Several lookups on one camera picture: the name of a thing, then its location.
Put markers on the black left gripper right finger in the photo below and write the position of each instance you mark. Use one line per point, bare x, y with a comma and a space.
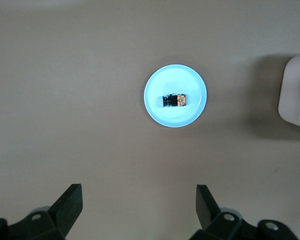
210, 215

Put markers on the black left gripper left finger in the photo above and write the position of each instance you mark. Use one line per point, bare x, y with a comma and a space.
62, 215

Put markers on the orange black switch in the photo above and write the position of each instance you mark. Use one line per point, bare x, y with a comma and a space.
181, 100

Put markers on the white lidded storage box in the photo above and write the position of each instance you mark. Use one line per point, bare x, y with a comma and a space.
290, 100

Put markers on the light blue round plate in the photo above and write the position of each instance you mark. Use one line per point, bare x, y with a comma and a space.
190, 113

